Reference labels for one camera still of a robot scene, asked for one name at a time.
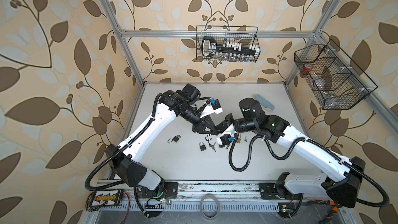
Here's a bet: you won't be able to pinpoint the black padlock with keys bottom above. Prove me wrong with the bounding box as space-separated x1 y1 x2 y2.
199 142 216 152

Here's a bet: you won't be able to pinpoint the black padlock with keys top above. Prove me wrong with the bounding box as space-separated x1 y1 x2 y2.
205 134 212 141

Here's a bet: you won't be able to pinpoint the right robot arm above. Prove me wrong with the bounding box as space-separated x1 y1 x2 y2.
216 98 390 208

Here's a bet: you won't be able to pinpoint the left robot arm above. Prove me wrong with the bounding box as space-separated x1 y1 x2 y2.
85 84 222 191

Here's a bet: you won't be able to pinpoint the black padlock left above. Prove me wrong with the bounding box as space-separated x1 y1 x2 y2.
167 135 181 144

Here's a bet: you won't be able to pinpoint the light blue stapler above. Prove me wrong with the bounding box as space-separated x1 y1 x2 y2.
255 94 275 111

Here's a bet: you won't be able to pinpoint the black tool rack in basket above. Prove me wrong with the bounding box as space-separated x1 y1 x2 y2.
200 36 260 59

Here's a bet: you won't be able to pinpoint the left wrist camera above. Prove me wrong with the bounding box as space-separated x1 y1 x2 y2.
200 99 223 118

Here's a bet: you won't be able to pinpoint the tape roll ring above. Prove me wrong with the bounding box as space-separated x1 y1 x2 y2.
198 193 221 220

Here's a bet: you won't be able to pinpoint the back wire basket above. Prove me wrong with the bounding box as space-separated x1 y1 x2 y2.
196 25 261 63

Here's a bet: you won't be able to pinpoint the wire basket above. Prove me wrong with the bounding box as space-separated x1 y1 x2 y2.
294 39 378 110
196 25 261 63

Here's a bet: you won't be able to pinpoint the right wire basket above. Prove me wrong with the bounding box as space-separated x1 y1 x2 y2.
294 39 378 110

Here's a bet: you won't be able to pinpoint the terminal board with wires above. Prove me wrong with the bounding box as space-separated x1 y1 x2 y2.
86 189 124 209

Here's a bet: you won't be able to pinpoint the orange handled pliers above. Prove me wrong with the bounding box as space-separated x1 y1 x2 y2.
307 200 342 224

